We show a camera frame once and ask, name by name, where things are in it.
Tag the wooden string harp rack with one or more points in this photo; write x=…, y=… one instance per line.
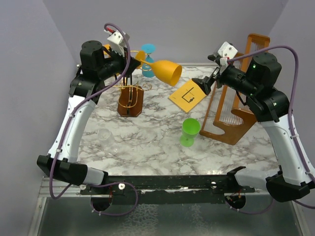
x=227, y=120

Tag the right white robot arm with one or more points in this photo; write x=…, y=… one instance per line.
x=273, y=110

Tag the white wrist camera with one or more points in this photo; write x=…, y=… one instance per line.
x=225, y=51
x=116, y=42

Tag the yellow booklet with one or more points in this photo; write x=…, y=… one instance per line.
x=187, y=96

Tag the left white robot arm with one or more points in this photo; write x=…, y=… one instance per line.
x=97, y=65

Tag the blue plastic goblet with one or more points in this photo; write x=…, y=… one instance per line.
x=146, y=69

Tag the aluminium frame rail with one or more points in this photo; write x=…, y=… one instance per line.
x=58, y=187

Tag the orange plastic goblet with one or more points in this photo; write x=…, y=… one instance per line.
x=106, y=48
x=166, y=71

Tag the gold wire wine glass rack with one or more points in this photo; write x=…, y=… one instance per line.
x=130, y=102

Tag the clear wine glass left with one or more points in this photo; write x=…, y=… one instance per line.
x=107, y=142

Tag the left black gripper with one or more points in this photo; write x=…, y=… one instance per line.
x=133, y=64

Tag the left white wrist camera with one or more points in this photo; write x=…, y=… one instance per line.
x=116, y=42

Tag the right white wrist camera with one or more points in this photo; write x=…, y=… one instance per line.
x=225, y=51

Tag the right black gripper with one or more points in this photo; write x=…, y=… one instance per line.
x=205, y=83

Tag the green plastic goblet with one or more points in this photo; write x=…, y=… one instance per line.
x=190, y=129

